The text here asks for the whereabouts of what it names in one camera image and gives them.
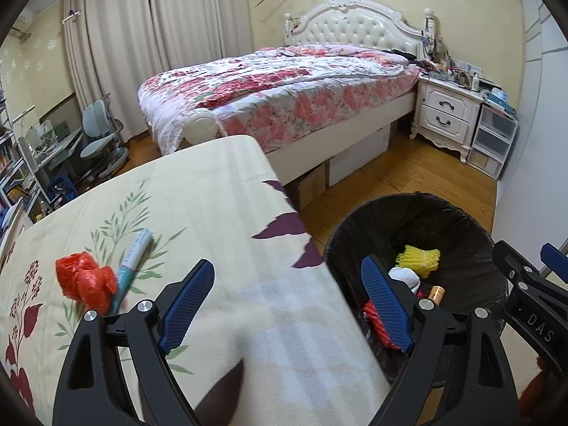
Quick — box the teal and white pen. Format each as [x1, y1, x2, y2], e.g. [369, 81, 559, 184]
[109, 228, 154, 316]

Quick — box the pink floral quilt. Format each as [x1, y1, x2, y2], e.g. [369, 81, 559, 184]
[137, 44, 420, 154]

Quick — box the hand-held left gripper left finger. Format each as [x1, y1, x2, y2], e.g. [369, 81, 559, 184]
[52, 258, 217, 426]

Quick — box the white cardboard box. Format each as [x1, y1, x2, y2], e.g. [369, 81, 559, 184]
[328, 123, 391, 186]

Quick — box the brown cardboard box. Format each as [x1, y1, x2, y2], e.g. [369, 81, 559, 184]
[286, 164, 329, 214]

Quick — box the person's right forearm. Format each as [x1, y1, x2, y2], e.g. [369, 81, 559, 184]
[519, 355, 568, 426]

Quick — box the beige curtain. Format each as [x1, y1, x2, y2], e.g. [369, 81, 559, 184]
[62, 0, 253, 143]

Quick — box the grey study desk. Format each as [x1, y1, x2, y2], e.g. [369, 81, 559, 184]
[18, 115, 85, 196]

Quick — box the clear plastic drawer unit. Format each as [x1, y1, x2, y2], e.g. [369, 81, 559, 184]
[467, 102, 519, 180]

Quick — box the yellow foam fruit net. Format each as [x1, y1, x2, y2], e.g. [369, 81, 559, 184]
[395, 245, 441, 279]

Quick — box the blue packet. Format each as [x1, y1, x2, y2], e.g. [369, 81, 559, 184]
[486, 89, 518, 114]

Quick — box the bed with floral quilt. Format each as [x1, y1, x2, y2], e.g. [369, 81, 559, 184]
[142, 0, 438, 185]

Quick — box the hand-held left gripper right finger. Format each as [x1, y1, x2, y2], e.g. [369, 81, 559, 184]
[360, 255, 521, 426]

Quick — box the red plastic bag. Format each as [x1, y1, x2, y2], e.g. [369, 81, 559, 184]
[55, 252, 120, 316]

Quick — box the white crumpled paper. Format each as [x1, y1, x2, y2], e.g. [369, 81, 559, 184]
[389, 267, 421, 296]

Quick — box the grey-blue desk chair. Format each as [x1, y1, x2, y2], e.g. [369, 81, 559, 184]
[80, 93, 129, 182]

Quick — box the white nightstand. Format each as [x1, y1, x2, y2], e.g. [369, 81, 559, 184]
[409, 75, 484, 165]

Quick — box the group of nightstand bottles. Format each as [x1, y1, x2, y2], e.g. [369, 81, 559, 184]
[421, 51, 489, 89]

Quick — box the white bookshelf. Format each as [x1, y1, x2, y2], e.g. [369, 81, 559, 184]
[0, 93, 49, 227]

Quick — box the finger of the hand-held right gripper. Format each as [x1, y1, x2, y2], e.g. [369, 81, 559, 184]
[492, 240, 547, 294]
[540, 243, 568, 285]

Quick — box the white round bedpost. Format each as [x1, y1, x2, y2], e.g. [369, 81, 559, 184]
[184, 107, 219, 145]

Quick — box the white air conditioner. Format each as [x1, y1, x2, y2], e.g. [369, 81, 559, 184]
[9, 11, 34, 38]

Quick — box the red foam fruit net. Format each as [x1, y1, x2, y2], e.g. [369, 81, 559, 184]
[361, 299, 400, 351]

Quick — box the white wardrobe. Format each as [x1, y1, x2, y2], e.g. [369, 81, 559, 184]
[490, 0, 568, 285]

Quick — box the black trash bin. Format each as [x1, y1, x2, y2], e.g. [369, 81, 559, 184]
[324, 192, 510, 391]

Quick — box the blue bag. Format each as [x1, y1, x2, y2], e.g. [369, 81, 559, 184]
[47, 175, 81, 202]

